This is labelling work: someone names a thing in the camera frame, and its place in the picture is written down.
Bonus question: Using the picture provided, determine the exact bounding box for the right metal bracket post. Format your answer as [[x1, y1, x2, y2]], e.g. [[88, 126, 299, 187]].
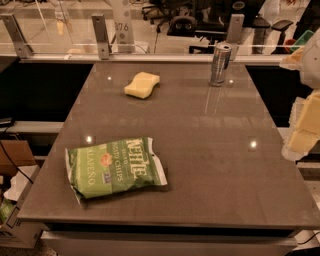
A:
[[226, 14, 244, 61]]

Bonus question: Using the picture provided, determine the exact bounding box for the yellow sponge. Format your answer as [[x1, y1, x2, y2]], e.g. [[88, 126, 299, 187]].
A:
[[124, 72, 160, 99]]

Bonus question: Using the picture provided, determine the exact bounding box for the black office chair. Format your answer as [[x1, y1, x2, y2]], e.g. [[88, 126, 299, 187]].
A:
[[141, 0, 293, 54]]

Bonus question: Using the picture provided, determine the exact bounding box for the silver redbull can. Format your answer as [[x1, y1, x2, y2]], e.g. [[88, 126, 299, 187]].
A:
[[209, 42, 232, 86]]

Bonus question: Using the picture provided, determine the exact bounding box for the white numbered sign stand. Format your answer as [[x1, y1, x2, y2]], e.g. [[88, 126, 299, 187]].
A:
[[106, 0, 135, 53]]

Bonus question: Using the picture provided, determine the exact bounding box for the green bin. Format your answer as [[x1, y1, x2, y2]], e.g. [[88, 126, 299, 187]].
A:
[[290, 30, 314, 53]]

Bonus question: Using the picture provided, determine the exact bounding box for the left metal bracket post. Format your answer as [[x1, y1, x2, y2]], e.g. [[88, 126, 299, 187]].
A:
[[0, 13, 34, 59]]

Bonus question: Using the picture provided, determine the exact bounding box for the middle metal bracket post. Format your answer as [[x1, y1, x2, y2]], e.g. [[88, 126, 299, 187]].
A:
[[91, 13, 111, 60]]

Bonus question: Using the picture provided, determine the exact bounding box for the green jalapeno chip bag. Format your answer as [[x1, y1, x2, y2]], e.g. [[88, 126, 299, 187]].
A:
[[65, 137, 167, 201]]

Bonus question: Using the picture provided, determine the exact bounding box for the brown cardboard box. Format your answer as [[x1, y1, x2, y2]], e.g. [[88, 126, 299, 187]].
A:
[[0, 140, 36, 177]]

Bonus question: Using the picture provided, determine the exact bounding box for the white box on floor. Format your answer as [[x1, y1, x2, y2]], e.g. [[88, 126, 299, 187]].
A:
[[0, 165, 42, 248]]

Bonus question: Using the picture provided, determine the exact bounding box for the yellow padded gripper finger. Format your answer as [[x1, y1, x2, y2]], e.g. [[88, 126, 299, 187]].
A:
[[282, 92, 320, 159], [279, 47, 304, 70]]

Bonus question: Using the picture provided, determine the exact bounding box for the metal bracket post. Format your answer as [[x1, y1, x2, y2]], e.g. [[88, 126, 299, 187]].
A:
[[226, 14, 244, 61], [0, 13, 34, 59], [91, 13, 111, 60]]

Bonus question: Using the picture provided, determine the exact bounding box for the black cable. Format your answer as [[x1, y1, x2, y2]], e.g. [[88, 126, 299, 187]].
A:
[[0, 140, 34, 185]]

